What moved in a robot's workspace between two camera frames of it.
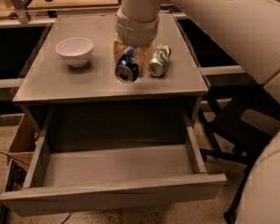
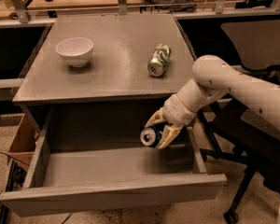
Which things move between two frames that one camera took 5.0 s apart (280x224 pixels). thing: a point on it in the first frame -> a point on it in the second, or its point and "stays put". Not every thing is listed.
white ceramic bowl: [77, 51] stays put
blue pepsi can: [126, 69] -> [150, 136]
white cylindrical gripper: [136, 32] -> [176, 110]
